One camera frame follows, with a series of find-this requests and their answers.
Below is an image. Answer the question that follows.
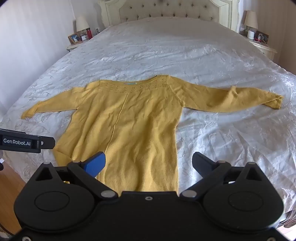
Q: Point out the white floral bedspread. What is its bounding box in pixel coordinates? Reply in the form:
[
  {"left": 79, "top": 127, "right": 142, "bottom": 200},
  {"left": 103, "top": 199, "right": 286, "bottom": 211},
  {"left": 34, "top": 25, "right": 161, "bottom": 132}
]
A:
[{"left": 0, "top": 17, "right": 296, "bottom": 229}]

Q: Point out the wooden photo frame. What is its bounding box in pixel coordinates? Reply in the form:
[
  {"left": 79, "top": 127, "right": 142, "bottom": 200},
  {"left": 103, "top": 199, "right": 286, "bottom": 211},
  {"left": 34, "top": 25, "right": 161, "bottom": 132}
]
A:
[{"left": 68, "top": 33, "right": 81, "bottom": 44}]

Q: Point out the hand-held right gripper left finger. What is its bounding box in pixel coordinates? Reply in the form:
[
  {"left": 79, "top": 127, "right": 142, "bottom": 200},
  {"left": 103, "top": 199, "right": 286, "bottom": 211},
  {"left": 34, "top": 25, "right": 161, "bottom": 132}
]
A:
[{"left": 29, "top": 152, "right": 117, "bottom": 202}]

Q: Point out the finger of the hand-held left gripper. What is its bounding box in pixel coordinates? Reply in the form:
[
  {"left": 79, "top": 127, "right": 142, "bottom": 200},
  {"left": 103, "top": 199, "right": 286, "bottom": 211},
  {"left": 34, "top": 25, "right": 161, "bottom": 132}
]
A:
[{"left": 41, "top": 136, "right": 56, "bottom": 150}]

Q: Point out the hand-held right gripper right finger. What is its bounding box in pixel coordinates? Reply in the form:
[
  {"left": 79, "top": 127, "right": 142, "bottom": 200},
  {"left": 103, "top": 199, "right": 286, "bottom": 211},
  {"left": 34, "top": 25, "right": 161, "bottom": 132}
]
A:
[{"left": 180, "top": 152, "right": 266, "bottom": 201}]

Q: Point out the yellow knit sweater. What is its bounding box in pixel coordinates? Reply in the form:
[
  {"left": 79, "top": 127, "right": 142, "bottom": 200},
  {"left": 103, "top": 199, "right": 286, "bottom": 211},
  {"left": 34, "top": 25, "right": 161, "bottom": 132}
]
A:
[{"left": 21, "top": 75, "right": 284, "bottom": 194}]

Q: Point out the beige table lamp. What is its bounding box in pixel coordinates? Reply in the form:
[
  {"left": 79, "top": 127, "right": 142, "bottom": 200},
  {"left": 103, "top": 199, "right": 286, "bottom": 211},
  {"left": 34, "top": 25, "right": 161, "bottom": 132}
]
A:
[
  {"left": 76, "top": 16, "right": 90, "bottom": 36},
  {"left": 244, "top": 10, "right": 258, "bottom": 30}
]

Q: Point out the cream nightstand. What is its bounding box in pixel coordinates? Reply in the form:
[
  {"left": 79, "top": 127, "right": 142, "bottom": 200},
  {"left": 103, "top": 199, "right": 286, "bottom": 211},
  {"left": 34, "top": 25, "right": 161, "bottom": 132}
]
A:
[
  {"left": 67, "top": 37, "right": 94, "bottom": 53},
  {"left": 240, "top": 34, "right": 278, "bottom": 61}
]

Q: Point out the cream tufted headboard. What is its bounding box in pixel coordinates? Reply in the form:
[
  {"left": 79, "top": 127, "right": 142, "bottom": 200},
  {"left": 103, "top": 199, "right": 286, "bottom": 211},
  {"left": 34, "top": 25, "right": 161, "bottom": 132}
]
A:
[{"left": 98, "top": 0, "right": 242, "bottom": 32}]

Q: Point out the dark photo frame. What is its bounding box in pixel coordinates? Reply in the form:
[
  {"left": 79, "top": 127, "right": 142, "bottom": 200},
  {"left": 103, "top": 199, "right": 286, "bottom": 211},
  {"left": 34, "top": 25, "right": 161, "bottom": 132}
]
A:
[{"left": 255, "top": 30, "right": 270, "bottom": 43}]

